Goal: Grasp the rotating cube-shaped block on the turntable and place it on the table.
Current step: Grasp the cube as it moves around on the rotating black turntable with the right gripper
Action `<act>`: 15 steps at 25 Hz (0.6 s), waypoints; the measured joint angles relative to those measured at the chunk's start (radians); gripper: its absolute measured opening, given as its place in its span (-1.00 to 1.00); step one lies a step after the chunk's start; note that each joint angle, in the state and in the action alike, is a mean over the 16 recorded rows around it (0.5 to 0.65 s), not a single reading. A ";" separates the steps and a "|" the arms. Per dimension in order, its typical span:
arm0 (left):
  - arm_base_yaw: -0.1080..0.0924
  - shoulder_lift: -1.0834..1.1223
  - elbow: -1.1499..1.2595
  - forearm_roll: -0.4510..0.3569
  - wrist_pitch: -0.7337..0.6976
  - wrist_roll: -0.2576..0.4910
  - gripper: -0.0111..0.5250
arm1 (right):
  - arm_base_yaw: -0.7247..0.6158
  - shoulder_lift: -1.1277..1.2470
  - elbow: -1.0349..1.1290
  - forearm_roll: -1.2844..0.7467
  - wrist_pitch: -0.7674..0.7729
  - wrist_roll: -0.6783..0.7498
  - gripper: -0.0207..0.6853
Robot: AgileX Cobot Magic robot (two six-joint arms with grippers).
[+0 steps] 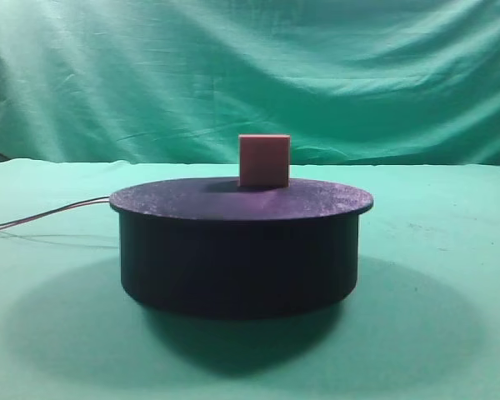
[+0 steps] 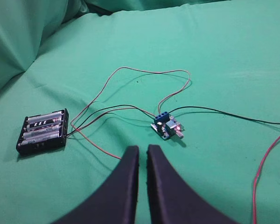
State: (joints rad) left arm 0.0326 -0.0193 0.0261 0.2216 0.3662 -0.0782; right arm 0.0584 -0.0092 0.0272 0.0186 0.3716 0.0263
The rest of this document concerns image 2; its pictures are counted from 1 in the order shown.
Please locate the black patterned AA battery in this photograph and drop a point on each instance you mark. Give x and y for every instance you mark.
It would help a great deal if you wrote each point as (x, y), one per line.
(43, 124)

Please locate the blue motor controller board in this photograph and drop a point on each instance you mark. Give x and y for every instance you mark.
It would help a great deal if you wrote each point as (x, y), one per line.
(166, 126)

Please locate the silver aa battery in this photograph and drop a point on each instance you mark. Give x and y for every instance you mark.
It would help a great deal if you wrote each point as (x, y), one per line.
(53, 141)
(44, 117)
(31, 135)

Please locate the green cloth cover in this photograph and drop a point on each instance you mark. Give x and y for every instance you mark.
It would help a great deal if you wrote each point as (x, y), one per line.
(215, 67)

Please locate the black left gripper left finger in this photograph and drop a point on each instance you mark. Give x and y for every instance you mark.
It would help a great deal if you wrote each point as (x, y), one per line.
(115, 201)

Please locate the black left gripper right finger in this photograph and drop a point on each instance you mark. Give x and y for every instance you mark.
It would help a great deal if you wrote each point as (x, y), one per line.
(171, 199)

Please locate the black battery holder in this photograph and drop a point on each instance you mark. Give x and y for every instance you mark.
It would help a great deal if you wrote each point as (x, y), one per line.
(30, 149)

